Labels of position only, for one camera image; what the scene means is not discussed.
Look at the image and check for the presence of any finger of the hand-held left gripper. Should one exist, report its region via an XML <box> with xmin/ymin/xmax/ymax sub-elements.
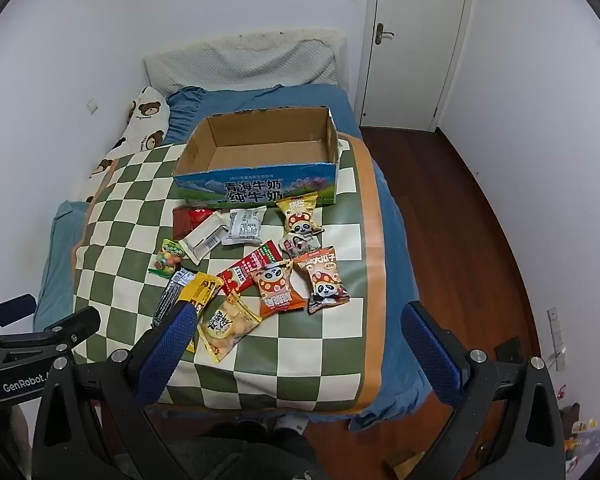
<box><xmin>0</xmin><ymin>306</ymin><xmax>102</xmax><ymax>361</ymax></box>
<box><xmin>0</xmin><ymin>293</ymin><xmax>37</xmax><ymax>333</ymax></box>

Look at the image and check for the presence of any green colourful candy packet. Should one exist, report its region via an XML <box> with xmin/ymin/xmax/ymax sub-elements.
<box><xmin>147</xmin><ymin>238</ymin><xmax>188</xmax><ymax>278</ymax></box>

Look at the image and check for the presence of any grey white snack packet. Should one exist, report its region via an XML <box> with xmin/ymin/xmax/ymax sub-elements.
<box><xmin>221</xmin><ymin>207</ymin><xmax>267</xmax><ymax>246</ymax></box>

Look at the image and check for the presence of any yellow panda snack packet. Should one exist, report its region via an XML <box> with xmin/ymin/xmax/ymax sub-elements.
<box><xmin>275</xmin><ymin>192</ymin><xmax>326</xmax><ymax>237</ymax></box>

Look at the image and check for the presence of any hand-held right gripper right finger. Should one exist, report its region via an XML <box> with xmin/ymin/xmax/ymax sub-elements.
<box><xmin>401</xmin><ymin>301</ymin><xmax>566</xmax><ymax>480</ymax></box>

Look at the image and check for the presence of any person's white sock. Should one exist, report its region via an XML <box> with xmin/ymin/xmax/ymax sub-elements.
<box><xmin>274</xmin><ymin>414</ymin><xmax>308</xmax><ymax>433</ymax></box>

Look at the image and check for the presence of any dark red snack packet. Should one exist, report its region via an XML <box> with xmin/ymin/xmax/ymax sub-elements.
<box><xmin>172</xmin><ymin>205</ymin><xmax>216</xmax><ymax>241</ymax></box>

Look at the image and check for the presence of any small silver snack packet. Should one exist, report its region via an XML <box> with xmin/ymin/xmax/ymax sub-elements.
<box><xmin>278</xmin><ymin>232</ymin><xmax>322</xmax><ymax>259</ymax></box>

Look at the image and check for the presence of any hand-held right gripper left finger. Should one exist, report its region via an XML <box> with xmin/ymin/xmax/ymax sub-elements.
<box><xmin>32</xmin><ymin>302</ymin><xmax>201</xmax><ymax>480</ymax></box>

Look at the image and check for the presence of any long red snack packet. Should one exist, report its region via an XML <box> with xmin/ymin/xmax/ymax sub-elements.
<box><xmin>216</xmin><ymin>241</ymin><xmax>285</xmax><ymax>306</ymax></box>

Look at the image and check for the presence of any bear print pillow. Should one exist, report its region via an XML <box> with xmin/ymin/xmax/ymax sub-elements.
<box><xmin>82</xmin><ymin>86</ymin><xmax>172</xmax><ymax>196</ymax></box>

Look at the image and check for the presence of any white door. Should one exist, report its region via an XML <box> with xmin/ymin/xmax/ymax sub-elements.
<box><xmin>362</xmin><ymin>0</ymin><xmax>473</xmax><ymax>131</ymax></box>

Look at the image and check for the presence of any black yellow snack packet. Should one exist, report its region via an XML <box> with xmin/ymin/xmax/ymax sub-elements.
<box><xmin>151</xmin><ymin>267</ymin><xmax>226</xmax><ymax>353</ymax></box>

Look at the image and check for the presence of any blue bedsheet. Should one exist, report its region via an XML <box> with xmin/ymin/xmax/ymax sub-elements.
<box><xmin>34</xmin><ymin>85</ymin><xmax>433</xmax><ymax>433</ymax></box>

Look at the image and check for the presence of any white barcode snack packet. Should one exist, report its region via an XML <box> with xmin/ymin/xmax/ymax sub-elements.
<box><xmin>179</xmin><ymin>212</ymin><xmax>229</xmax><ymax>265</ymax></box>

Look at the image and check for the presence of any white power strip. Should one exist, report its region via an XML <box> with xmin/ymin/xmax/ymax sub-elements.
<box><xmin>547</xmin><ymin>306</ymin><xmax>567</xmax><ymax>372</ymax></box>

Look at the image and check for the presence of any orange panda snack packet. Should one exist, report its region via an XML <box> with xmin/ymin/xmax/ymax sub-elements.
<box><xmin>250</xmin><ymin>260</ymin><xmax>306</xmax><ymax>318</ymax></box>

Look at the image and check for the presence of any white quilted headboard cushion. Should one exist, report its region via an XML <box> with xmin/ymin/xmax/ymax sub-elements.
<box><xmin>142</xmin><ymin>27</ymin><xmax>350</xmax><ymax>98</ymax></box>

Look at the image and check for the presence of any green white checkered mat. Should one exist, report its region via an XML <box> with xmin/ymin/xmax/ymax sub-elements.
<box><xmin>72</xmin><ymin>135</ymin><xmax>386</xmax><ymax>413</ymax></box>

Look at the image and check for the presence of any cardboard box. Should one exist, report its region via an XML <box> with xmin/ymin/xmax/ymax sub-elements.
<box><xmin>172</xmin><ymin>106</ymin><xmax>346</xmax><ymax>209</ymax></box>

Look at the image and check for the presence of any brown panda seed packet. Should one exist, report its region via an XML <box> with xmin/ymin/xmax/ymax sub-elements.
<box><xmin>292</xmin><ymin>246</ymin><xmax>352</xmax><ymax>315</ymax></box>

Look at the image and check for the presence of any person's dark trouser leg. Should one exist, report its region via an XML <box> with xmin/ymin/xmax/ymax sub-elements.
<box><xmin>200</xmin><ymin>422</ymin><xmax>321</xmax><ymax>480</ymax></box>

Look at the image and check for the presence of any clear yellow biscuit packet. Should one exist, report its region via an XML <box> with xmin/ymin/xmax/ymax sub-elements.
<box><xmin>197</xmin><ymin>295</ymin><xmax>263</xmax><ymax>363</ymax></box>

